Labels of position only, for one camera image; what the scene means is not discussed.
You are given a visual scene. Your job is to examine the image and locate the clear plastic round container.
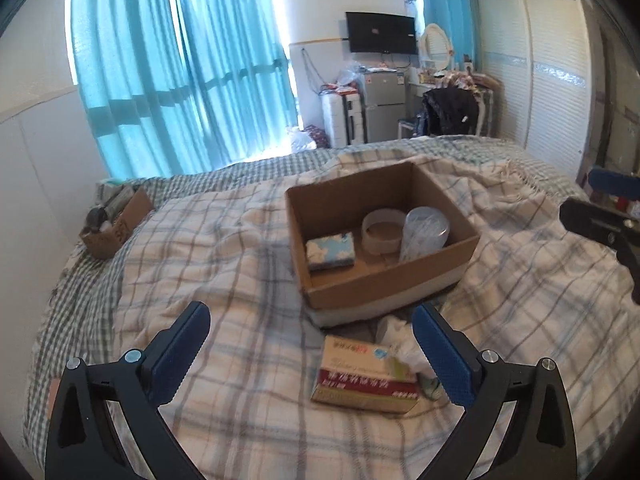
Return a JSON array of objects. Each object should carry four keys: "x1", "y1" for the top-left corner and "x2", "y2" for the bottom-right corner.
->
[{"x1": 399, "y1": 207, "x2": 450, "y2": 262}]

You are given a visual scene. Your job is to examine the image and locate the black wall television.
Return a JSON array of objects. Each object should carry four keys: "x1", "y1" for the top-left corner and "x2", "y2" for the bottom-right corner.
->
[{"x1": 346, "y1": 12, "x2": 418, "y2": 55}]

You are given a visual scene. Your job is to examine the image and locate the green checked bed sheet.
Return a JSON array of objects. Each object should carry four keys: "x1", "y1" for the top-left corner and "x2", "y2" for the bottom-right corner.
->
[{"x1": 23, "y1": 136, "x2": 582, "y2": 466}]

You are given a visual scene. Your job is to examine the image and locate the right teal curtain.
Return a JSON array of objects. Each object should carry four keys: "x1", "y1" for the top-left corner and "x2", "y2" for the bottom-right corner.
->
[{"x1": 423, "y1": 0, "x2": 480, "y2": 68}]

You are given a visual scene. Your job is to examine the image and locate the white louvered wardrobe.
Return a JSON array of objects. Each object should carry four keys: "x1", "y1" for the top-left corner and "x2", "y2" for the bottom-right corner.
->
[{"x1": 477, "y1": 0, "x2": 596, "y2": 181}]

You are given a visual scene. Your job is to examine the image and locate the green plastic hanger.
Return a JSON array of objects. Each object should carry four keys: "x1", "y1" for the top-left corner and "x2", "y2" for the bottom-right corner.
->
[{"x1": 418, "y1": 374, "x2": 444, "y2": 401}]

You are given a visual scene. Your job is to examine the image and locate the teal curtain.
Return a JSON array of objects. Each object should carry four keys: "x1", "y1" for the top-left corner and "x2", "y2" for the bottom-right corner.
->
[
  {"x1": 423, "y1": 0, "x2": 480, "y2": 68},
  {"x1": 70, "y1": 0, "x2": 213, "y2": 179},
  {"x1": 177, "y1": 0, "x2": 297, "y2": 167}
]

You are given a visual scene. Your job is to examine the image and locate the white suitcase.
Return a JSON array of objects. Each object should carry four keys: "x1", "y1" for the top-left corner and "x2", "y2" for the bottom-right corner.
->
[{"x1": 321, "y1": 90, "x2": 366, "y2": 148}]

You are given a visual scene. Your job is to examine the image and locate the small cardboard box with clutter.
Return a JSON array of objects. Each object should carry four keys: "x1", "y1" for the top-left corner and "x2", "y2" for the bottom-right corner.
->
[{"x1": 80, "y1": 186, "x2": 154, "y2": 260}]

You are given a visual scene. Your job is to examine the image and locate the black jacket on chair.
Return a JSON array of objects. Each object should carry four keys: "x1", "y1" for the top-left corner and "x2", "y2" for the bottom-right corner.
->
[{"x1": 419, "y1": 87, "x2": 480, "y2": 136}]

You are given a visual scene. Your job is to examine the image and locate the silver mini fridge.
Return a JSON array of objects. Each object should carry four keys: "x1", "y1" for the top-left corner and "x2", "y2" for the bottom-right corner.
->
[{"x1": 358, "y1": 70, "x2": 406, "y2": 143}]

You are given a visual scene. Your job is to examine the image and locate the white plastic bag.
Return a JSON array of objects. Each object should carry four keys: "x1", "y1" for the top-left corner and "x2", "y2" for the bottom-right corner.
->
[{"x1": 288, "y1": 127, "x2": 317, "y2": 154}]

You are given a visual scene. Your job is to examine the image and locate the plaid blanket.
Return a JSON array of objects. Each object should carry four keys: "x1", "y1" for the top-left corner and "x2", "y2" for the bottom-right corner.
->
[{"x1": 112, "y1": 151, "x2": 639, "y2": 479}]

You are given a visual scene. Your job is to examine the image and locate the white socks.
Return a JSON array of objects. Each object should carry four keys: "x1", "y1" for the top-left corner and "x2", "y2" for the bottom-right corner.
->
[{"x1": 375, "y1": 315, "x2": 439, "y2": 386}]

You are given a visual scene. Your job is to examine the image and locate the open cardboard box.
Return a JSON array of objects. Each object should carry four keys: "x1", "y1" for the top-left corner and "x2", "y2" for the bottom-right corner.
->
[{"x1": 285, "y1": 159, "x2": 480, "y2": 327}]

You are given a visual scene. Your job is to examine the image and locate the left teal curtain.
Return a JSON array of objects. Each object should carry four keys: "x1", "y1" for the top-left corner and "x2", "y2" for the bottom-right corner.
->
[{"x1": 70, "y1": 0, "x2": 213, "y2": 179}]

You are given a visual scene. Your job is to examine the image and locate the blue white tissue pack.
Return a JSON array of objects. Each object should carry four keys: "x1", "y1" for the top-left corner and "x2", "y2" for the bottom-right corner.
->
[{"x1": 305, "y1": 232, "x2": 356, "y2": 271}]

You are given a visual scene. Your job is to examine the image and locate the middle teal curtain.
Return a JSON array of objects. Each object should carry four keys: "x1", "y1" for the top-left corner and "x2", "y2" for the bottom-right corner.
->
[{"x1": 177, "y1": 0, "x2": 297, "y2": 167}]

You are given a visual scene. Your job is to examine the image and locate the red beige medicine box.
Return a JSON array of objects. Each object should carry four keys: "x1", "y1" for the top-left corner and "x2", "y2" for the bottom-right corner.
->
[{"x1": 311, "y1": 335, "x2": 420, "y2": 414}]

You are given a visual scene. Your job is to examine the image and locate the oval vanity mirror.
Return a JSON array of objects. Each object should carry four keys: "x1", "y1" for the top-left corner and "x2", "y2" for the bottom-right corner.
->
[{"x1": 419, "y1": 23, "x2": 454, "y2": 72}]

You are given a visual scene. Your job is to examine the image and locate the white tape roll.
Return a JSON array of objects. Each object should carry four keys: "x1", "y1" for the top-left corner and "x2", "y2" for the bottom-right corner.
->
[{"x1": 361, "y1": 208, "x2": 406, "y2": 256}]

